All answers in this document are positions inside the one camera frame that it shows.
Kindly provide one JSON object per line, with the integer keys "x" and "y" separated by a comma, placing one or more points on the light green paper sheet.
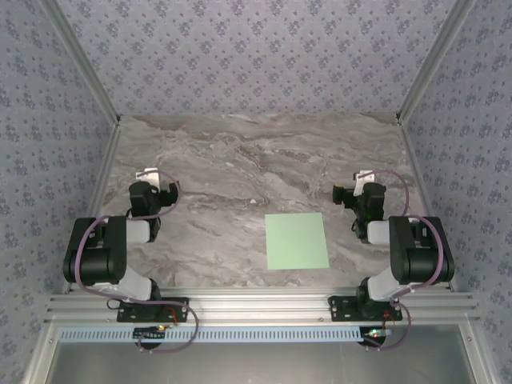
{"x": 296, "y": 240}

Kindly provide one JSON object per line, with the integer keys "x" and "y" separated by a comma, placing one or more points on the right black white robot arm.
{"x": 416, "y": 256}

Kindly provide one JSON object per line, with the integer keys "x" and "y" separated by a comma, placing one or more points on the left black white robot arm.
{"x": 96, "y": 256}

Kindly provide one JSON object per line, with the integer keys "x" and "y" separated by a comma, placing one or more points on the grey metal sheet panel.
{"x": 260, "y": 364}

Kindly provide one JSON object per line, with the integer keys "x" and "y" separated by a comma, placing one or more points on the small adapter circuit board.
{"x": 150, "y": 332}
{"x": 376, "y": 333}

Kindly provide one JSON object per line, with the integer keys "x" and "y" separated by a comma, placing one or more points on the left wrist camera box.
{"x": 150, "y": 176}

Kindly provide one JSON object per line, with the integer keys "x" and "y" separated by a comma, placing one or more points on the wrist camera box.
{"x": 150, "y": 176}
{"x": 366, "y": 178}

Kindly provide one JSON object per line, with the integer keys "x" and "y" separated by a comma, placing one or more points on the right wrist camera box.
{"x": 366, "y": 178}

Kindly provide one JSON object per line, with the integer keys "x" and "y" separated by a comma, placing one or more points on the aluminium table side rail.
{"x": 418, "y": 180}
{"x": 101, "y": 180}

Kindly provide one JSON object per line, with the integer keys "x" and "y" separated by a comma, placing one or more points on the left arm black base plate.
{"x": 180, "y": 310}

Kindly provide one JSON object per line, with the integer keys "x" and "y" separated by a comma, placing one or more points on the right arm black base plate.
{"x": 340, "y": 310}

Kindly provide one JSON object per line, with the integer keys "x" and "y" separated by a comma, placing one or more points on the aluminium mounting rail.
{"x": 260, "y": 308}

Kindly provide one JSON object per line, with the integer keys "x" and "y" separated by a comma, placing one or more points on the aluminium frame post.
{"x": 434, "y": 60}
{"x": 85, "y": 60}

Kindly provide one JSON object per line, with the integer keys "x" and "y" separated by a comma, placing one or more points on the aluminium frame bar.
{"x": 42, "y": 352}
{"x": 476, "y": 352}

